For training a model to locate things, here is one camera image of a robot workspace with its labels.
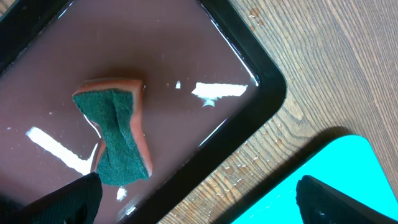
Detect red and green sponge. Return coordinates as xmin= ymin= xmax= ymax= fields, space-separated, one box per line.
xmin=72 ymin=79 xmax=153 ymax=186

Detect teal plastic serving tray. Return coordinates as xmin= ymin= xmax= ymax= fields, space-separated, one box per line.
xmin=235 ymin=135 xmax=397 ymax=224

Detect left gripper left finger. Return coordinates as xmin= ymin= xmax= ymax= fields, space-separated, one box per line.
xmin=1 ymin=172 xmax=103 ymax=223

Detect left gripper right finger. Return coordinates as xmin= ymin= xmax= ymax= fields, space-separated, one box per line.
xmin=296 ymin=175 xmax=397 ymax=224

